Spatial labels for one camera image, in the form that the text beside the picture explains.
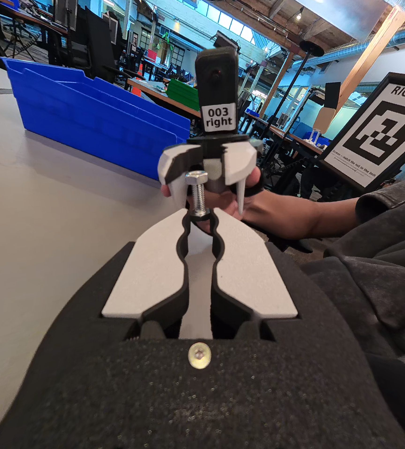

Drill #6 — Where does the black light stand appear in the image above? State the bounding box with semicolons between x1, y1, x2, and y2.
259;40;326;166

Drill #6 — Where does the wooden work table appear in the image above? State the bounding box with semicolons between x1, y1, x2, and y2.
127;78;203;119

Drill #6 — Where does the grey desk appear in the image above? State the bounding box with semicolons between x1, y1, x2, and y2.
0;62;224;439

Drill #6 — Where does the black framed marker poster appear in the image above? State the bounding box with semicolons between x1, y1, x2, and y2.
320;72;405;192

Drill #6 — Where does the blue plastic bin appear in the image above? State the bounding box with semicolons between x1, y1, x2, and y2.
0;57;191;181

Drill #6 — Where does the stack of green bins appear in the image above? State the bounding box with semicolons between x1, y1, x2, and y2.
167;78;201;108

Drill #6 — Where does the black office chair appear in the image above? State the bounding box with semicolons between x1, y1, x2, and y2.
82;7;144;85

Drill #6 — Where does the person's right forearm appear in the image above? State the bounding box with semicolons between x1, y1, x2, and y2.
273;195;361;241

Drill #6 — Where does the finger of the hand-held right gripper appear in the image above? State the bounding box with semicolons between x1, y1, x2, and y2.
221;141;257;215
158;144;204;211

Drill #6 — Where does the medium steel bolt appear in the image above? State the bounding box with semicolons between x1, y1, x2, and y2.
184;171;209;211

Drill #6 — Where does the black studio light panel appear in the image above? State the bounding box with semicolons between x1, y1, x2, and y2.
212;30;240;50

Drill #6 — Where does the person's right hand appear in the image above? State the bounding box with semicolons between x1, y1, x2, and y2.
161;167;277;235

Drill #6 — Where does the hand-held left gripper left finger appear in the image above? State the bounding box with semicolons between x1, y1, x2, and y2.
101;209;191;339

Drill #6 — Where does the orange traffic cone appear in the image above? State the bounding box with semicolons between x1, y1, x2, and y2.
132;63;146;98

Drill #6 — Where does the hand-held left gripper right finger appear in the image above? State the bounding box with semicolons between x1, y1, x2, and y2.
210;208;298;339

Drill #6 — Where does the silver ceiling air duct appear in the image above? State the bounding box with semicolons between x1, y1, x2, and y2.
304;0;405;68

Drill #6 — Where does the wooden board stand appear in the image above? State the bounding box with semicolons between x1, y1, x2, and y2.
313;82;342;141

